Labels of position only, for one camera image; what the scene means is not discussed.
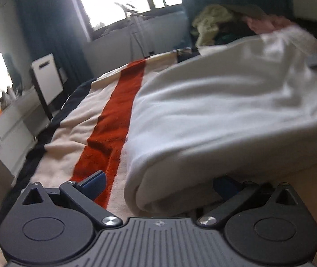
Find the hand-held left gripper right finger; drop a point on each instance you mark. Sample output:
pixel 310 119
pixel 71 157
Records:
pixel 239 197

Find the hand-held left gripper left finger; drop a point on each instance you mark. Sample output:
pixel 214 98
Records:
pixel 94 185

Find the white sweatshirt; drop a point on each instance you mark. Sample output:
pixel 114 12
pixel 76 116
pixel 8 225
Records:
pixel 216 111

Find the black padded chair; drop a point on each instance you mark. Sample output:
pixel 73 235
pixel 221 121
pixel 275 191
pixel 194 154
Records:
pixel 311 26

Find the striped blanket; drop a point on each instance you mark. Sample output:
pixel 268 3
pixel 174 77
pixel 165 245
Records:
pixel 72 133

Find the pink garment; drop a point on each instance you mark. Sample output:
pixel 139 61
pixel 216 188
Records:
pixel 269 22

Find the grey garment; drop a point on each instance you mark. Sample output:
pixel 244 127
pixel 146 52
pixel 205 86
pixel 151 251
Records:
pixel 247 9

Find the white dressing desk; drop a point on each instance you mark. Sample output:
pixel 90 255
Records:
pixel 11 128

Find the white and black chair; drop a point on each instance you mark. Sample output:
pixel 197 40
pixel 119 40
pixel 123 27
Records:
pixel 47 78

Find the yellow-green fluffy cloth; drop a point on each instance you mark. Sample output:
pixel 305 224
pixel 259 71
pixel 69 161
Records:
pixel 212 22

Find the wavy mirror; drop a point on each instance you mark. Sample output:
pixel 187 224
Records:
pixel 0 72

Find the garment steamer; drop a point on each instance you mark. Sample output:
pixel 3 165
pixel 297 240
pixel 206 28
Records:
pixel 136 25

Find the window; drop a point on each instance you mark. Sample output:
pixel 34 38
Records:
pixel 119 0

